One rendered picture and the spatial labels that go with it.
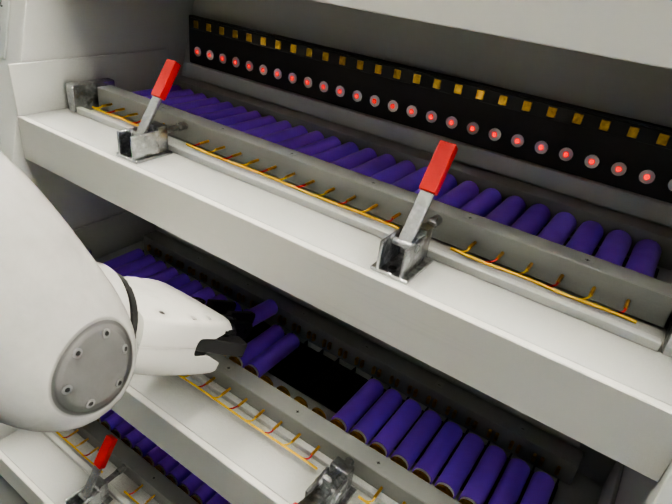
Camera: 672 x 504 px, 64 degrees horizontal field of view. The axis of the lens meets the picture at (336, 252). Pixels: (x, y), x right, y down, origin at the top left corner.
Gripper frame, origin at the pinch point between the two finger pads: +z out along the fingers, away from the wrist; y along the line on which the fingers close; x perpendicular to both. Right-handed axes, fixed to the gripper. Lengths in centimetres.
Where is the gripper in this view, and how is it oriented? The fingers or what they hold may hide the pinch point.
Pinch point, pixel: (226, 321)
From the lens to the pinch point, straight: 53.8
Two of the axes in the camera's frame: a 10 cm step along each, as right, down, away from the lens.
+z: 4.3, 1.2, 8.9
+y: 8.2, 3.6, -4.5
